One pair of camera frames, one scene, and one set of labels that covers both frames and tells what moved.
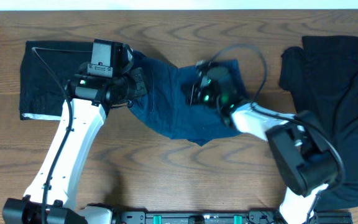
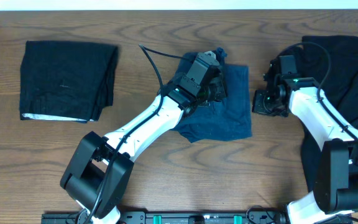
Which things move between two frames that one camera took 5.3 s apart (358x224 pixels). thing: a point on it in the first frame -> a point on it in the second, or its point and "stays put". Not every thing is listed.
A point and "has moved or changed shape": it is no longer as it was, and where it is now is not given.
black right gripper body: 203,97 -> 266,104
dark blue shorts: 164,107 has moved or changed shape
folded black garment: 43,82 stays put
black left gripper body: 132,86 -> 217,91
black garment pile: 335,80 stays put
